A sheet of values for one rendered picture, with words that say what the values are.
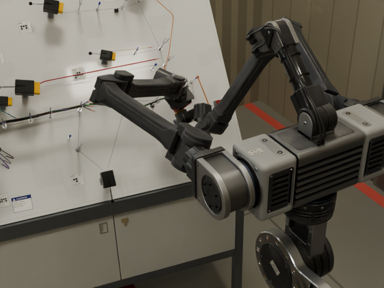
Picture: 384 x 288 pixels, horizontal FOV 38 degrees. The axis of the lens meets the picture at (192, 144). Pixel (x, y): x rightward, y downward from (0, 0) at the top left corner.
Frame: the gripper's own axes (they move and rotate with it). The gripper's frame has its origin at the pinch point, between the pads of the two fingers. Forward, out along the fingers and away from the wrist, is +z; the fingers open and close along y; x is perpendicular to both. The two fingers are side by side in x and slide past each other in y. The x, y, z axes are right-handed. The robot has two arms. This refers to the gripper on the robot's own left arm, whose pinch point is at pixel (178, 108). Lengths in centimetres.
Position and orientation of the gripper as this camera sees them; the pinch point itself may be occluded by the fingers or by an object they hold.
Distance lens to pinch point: 226.4
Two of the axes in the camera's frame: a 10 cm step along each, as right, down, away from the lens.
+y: -8.4, 4.6, -2.8
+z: -0.5, 4.5, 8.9
